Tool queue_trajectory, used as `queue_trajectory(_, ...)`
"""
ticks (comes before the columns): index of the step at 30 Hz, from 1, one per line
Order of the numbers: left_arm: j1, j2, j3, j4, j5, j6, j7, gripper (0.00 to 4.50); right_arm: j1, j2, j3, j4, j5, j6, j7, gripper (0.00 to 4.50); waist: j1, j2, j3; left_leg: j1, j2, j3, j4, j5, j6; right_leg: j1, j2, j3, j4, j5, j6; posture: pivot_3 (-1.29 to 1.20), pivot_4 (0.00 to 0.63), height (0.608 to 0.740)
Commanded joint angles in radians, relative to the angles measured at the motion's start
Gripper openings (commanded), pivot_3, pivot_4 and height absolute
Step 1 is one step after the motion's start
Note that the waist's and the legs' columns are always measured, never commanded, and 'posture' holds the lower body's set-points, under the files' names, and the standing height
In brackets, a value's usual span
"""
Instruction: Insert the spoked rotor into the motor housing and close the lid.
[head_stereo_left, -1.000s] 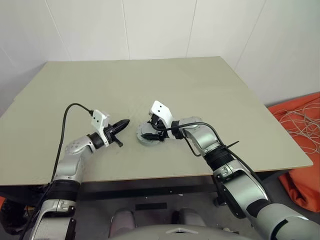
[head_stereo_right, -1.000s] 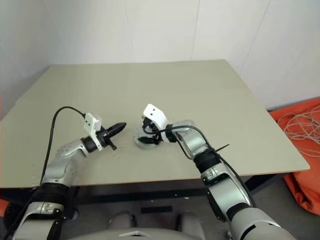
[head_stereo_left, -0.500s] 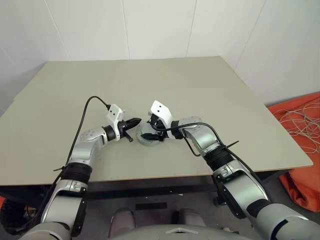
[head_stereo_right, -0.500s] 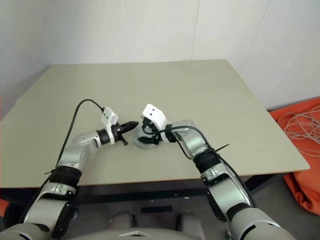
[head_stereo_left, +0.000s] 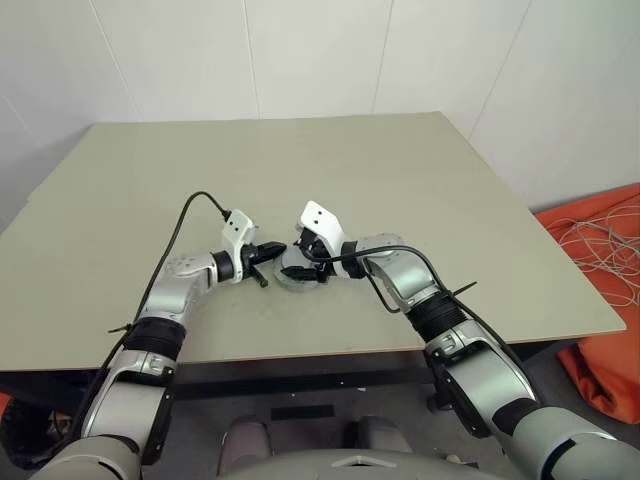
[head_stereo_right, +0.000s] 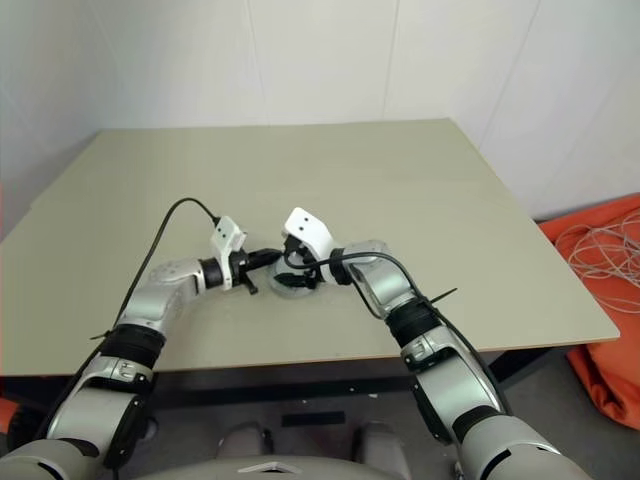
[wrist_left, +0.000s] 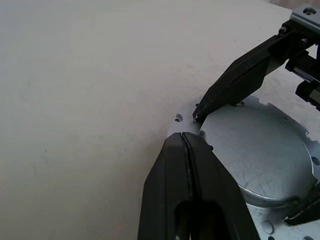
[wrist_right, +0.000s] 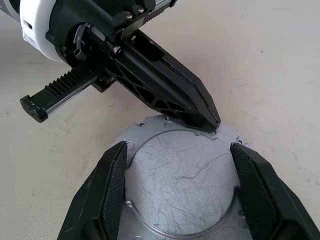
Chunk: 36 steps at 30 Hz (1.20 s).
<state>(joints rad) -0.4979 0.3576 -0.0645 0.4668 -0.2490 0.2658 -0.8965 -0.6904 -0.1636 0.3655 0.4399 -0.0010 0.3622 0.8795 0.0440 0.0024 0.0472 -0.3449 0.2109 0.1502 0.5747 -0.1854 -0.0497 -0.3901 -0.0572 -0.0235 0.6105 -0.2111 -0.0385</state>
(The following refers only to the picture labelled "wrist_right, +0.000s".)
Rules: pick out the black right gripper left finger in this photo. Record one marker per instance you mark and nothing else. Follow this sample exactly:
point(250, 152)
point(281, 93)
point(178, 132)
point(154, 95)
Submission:
point(100, 195)

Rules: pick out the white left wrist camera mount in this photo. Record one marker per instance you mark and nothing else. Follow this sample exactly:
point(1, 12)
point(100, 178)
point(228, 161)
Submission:
point(37, 25)

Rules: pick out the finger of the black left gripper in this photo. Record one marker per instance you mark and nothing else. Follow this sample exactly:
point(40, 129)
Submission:
point(155, 82)
point(180, 67)

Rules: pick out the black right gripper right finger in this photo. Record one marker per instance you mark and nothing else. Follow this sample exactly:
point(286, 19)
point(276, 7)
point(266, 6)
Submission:
point(265, 200)

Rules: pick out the silver round motor lid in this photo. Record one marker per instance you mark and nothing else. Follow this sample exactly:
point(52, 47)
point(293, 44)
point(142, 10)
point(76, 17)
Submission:
point(180, 180)

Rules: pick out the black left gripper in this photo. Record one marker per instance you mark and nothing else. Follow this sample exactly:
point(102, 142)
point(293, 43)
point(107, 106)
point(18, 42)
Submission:
point(100, 20)

